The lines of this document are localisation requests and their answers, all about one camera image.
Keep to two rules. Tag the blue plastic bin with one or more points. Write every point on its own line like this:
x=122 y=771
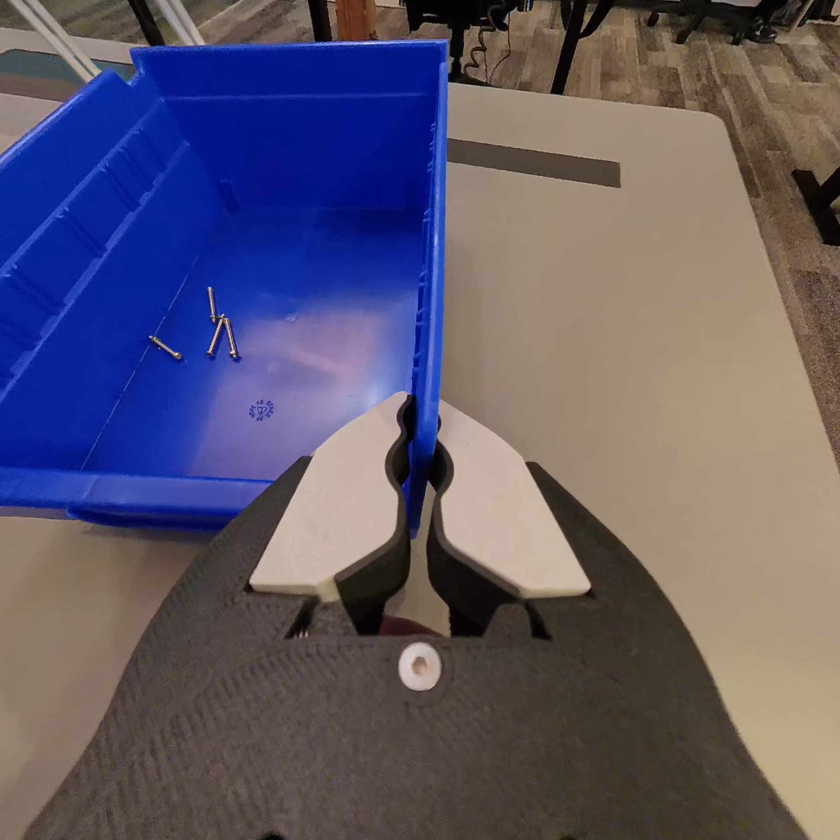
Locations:
x=295 y=262

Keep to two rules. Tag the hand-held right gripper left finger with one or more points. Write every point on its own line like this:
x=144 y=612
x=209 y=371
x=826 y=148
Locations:
x=334 y=518

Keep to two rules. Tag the wooden pillar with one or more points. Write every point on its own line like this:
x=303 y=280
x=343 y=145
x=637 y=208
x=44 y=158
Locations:
x=358 y=19

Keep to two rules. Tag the grey desk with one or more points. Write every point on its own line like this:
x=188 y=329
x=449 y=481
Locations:
x=623 y=361

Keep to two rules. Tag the black chair base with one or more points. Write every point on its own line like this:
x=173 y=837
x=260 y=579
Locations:
x=722 y=16

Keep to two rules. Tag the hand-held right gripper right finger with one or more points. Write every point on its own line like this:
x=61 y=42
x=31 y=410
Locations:
x=505 y=525

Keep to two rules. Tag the black table foot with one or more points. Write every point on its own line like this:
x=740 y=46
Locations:
x=820 y=210

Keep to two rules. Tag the black table leg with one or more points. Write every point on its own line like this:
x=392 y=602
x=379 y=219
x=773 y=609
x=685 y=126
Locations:
x=569 y=46

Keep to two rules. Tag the small metal screw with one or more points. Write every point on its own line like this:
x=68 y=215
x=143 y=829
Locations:
x=215 y=338
x=231 y=340
x=165 y=348
x=212 y=305

